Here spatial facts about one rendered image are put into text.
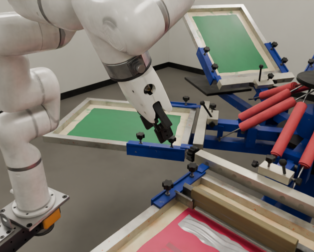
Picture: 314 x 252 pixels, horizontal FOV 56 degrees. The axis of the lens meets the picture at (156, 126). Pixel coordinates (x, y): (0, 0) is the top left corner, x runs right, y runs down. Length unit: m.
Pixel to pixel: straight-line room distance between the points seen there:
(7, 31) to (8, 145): 0.32
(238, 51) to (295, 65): 2.93
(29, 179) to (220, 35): 1.89
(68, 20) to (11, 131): 0.42
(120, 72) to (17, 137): 0.44
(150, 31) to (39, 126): 0.56
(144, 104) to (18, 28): 0.29
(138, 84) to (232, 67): 1.79
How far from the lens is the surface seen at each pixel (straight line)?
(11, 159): 0.87
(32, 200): 0.95
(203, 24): 2.48
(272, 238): 1.05
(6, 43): 0.64
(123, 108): 2.03
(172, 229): 1.12
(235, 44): 2.42
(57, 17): 0.48
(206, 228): 1.12
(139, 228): 1.10
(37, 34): 0.65
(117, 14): 0.34
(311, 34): 5.11
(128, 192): 2.77
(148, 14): 0.35
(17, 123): 0.83
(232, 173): 1.29
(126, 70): 0.45
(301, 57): 5.19
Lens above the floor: 1.76
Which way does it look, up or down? 27 degrees down
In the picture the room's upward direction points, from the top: straight up
